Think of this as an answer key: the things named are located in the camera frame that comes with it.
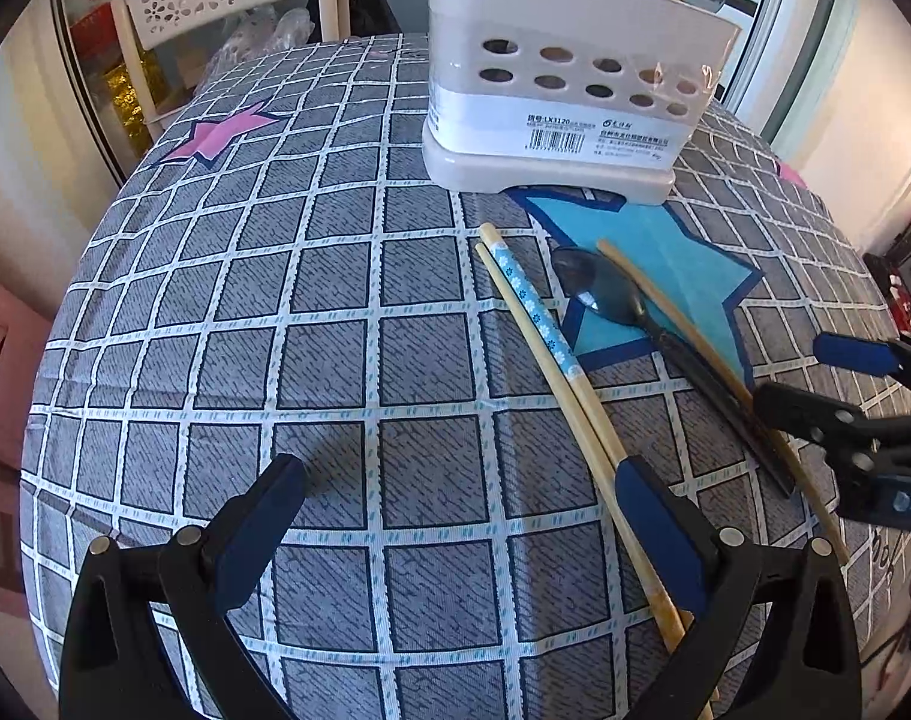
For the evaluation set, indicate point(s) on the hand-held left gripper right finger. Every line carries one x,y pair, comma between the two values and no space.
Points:
661,532

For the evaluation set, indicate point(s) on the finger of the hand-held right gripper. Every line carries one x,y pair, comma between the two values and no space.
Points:
852,352
807,412

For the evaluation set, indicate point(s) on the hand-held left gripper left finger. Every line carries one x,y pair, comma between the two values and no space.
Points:
256,532

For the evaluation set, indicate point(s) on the blue floral chopstick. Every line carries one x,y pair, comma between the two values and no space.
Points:
541,313

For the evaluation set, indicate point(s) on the light bamboo chopstick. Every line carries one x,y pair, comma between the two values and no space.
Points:
517,313

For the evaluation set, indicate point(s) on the white plastic utensil holder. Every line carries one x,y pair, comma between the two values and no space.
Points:
560,112

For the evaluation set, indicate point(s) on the red hanging decorations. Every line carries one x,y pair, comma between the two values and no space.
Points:
909,240

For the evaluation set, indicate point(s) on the grey checked star tablecloth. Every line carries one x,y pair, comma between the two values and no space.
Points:
335,360

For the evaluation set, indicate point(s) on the pink plastic stool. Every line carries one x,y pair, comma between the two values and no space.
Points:
5,360

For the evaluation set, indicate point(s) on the gold foil package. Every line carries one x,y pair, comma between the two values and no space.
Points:
129,109

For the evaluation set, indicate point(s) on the clear plastic bag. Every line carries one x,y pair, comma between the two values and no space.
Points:
264,34

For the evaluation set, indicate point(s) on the red container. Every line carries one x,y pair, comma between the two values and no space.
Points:
99,34

